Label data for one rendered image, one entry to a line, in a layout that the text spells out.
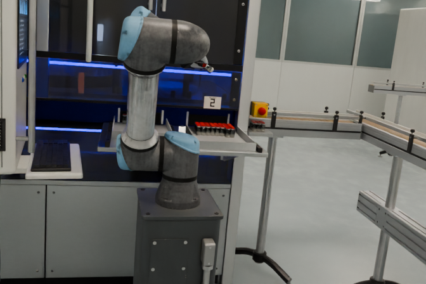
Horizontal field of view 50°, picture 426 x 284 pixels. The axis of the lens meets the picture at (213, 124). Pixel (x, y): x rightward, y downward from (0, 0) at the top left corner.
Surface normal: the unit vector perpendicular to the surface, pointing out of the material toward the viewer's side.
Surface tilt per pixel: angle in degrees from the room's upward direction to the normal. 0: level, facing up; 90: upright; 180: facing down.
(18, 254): 90
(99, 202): 90
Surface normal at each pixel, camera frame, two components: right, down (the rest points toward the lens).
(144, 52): 0.08, 0.67
